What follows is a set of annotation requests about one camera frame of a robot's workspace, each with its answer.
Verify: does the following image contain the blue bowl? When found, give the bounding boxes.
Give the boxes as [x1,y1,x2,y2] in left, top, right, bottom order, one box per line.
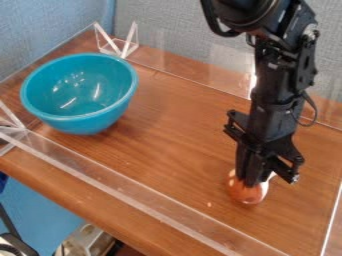
[20,53,139,135]

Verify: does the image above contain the clear acrylic barrier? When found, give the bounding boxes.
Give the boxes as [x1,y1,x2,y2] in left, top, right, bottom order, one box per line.
[0,100,287,256]
[111,19,342,131]

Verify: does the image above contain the black stand leg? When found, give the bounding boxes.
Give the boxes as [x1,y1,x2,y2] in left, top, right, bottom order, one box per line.
[0,203,40,256]

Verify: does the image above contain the white object under table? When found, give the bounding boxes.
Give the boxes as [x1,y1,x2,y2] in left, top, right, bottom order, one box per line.
[54,223,115,256]

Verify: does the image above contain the clear acrylic front barrier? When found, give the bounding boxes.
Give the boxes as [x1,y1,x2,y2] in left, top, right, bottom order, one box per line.
[0,100,287,256]

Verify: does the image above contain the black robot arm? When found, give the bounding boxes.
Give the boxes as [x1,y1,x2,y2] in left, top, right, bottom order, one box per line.
[201,0,319,188]

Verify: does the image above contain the clear acrylic corner bracket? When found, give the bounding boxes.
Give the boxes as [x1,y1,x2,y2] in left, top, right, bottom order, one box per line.
[94,22,139,59]

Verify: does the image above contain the brown and white mushroom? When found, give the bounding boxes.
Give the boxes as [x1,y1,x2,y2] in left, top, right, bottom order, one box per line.
[227,169,269,204]

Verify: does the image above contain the clear acrylic back barrier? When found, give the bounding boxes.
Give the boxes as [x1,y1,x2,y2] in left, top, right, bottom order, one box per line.
[111,19,342,131]

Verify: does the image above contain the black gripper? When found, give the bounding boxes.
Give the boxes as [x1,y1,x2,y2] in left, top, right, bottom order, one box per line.
[225,98,305,188]

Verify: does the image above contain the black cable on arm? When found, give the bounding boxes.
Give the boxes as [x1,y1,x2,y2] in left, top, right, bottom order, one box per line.
[291,91,319,128]

